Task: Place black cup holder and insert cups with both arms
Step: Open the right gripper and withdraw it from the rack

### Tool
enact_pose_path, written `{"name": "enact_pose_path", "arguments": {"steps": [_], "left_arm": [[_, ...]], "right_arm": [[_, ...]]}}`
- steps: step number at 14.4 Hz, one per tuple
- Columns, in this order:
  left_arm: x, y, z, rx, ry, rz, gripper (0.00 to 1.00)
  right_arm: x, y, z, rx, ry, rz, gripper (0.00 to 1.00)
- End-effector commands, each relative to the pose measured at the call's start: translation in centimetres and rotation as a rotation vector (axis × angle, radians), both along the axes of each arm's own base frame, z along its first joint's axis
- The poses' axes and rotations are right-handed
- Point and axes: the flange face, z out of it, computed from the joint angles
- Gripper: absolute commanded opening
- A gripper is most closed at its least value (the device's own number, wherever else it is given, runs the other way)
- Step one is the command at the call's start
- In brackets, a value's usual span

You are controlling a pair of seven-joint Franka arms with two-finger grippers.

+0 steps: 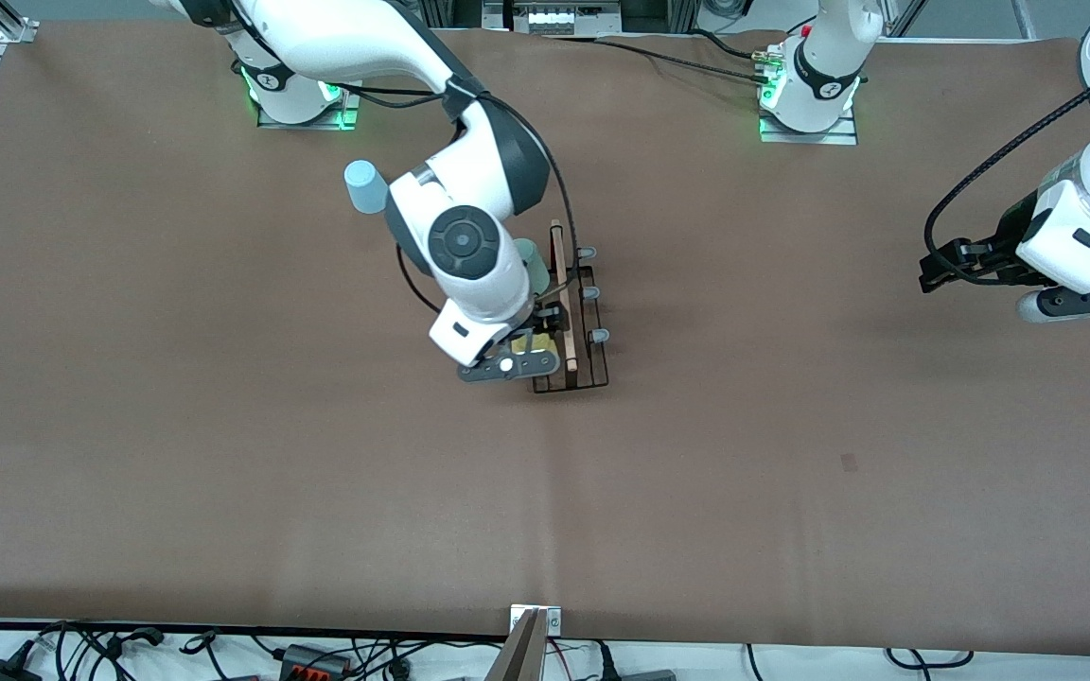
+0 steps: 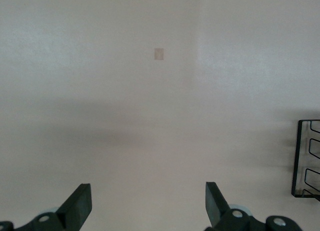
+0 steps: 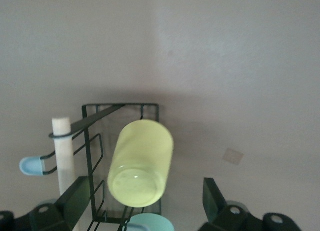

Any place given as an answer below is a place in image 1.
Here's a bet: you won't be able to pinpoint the black wire cup holder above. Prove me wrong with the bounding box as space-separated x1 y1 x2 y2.
531 219 612 394

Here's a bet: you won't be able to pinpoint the pale green plastic cup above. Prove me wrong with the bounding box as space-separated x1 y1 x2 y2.
513 238 552 295

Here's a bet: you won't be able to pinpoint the light blue plastic cup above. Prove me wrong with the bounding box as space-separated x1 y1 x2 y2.
343 159 391 216

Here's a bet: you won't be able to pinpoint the grey power strip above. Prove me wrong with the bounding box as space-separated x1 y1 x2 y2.
483 0 623 37

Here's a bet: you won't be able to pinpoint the black box orange connectors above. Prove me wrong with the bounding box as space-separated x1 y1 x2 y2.
280 643 353 678

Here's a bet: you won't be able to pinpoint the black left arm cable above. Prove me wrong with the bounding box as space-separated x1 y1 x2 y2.
922 76 1090 285

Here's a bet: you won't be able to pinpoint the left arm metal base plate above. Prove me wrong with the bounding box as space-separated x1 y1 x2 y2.
759 102 859 146

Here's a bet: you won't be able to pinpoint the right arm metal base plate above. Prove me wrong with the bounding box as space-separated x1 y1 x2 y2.
256 80 361 131

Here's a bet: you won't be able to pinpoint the black braided cable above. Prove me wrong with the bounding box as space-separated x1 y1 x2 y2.
545 33 778 88

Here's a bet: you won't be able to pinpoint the silver metal bracket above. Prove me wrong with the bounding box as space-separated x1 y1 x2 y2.
510 605 563 637

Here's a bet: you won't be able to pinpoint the dark aluminium frame post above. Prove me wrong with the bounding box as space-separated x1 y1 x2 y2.
623 0 697 32
420 0 484 29

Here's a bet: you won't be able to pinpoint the grey camera stand pole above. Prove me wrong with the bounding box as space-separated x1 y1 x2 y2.
486 610 548 681

